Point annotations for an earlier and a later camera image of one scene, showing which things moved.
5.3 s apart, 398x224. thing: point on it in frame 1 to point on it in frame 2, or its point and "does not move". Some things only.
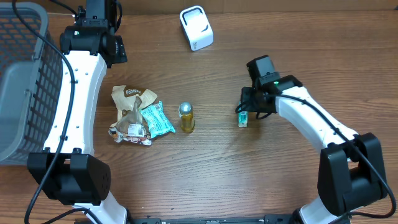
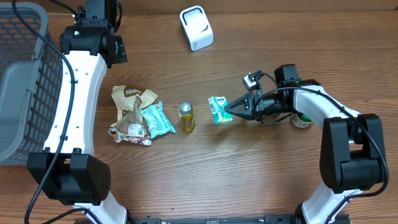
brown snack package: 130,126 does not move
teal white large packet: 156,120 does not move
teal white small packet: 242,119 to 217,104
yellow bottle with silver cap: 187,119 does not move
